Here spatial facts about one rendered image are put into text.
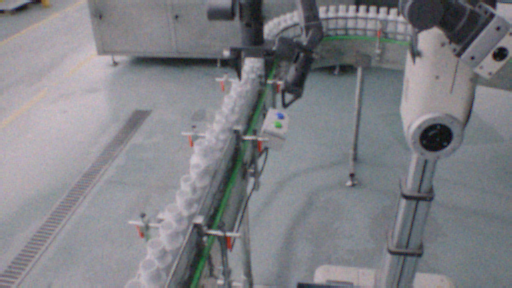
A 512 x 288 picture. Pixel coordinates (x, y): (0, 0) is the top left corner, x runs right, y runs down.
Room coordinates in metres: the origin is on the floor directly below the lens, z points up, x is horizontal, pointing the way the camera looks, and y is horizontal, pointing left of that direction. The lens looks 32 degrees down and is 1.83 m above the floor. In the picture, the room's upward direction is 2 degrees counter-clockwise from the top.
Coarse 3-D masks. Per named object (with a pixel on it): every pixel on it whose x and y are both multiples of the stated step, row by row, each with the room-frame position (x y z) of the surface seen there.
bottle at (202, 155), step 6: (198, 144) 1.04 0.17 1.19; (204, 144) 1.04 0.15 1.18; (198, 150) 1.01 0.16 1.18; (204, 150) 1.01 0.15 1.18; (198, 156) 1.01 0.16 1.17; (204, 156) 1.01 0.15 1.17; (210, 156) 1.02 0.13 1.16; (192, 162) 1.01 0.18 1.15; (204, 162) 1.00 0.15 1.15; (210, 162) 1.00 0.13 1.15; (204, 168) 0.99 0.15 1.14; (210, 168) 1.00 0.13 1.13; (210, 174) 1.00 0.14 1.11; (210, 180) 1.00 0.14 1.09; (216, 186) 1.03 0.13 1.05
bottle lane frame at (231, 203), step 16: (272, 96) 1.93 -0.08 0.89; (256, 112) 1.57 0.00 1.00; (256, 128) 1.51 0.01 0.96; (240, 160) 1.23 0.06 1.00; (240, 176) 1.22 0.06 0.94; (224, 192) 1.07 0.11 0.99; (240, 192) 1.20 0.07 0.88; (224, 208) 1.00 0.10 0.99; (240, 208) 1.18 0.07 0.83; (208, 240) 0.86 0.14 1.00; (208, 256) 0.82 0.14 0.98; (208, 272) 0.80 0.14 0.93
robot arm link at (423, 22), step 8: (400, 0) 0.98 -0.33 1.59; (416, 0) 0.89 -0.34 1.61; (424, 0) 0.89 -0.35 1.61; (432, 0) 0.89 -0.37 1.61; (400, 8) 0.97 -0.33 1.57; (408, 8) 0.89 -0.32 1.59; (416, 8) 0.89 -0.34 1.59; (424, 8) 0.89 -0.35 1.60; (432, 8) 0.89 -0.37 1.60; (440, 8) 0.88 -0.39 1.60; (408, 16) 0.89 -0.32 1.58; (416, 16) 0.89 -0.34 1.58; (424, 16) 0.89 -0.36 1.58; (432, 16) 0.89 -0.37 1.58; (440, 16) 0.88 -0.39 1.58; (416, 24) 0.89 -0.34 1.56; (424, 24) 0.89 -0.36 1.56; (432, 24) 0.88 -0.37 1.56
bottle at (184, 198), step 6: (180, 192) 0.86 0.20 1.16; (186, 192) 0.86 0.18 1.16; (180, 198) 0.83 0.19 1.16; (186, 198) 0.83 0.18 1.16; (192, 198) 0.85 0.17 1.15; (180, 204) 0.83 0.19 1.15; (186, 204) 0.83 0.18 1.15; (192, 204) 0.84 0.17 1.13; (186, 210) 0.83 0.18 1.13; (192, 210) 0.83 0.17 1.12; (186, 216) 0.82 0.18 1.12; (192, 216) 0.83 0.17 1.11; (192, 234) 0.82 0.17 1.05; (192, 240) 0.82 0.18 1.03; (192, 246) 0.82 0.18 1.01
